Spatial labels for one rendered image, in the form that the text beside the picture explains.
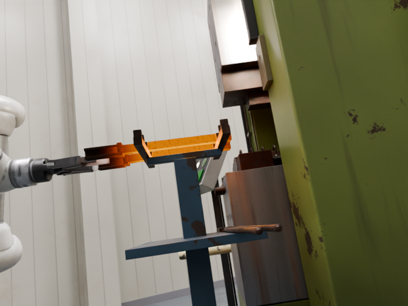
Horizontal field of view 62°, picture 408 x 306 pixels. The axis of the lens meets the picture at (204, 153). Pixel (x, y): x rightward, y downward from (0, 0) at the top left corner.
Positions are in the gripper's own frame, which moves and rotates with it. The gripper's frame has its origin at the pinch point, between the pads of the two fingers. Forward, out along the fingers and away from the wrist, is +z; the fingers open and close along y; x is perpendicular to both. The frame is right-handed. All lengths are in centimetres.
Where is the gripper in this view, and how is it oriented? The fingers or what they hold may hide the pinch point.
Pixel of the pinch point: (102, 162)
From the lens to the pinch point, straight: 110.6
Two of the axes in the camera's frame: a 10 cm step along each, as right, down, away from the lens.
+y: 0.4, -2.2, -9.8
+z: 9.9, -1.3, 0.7
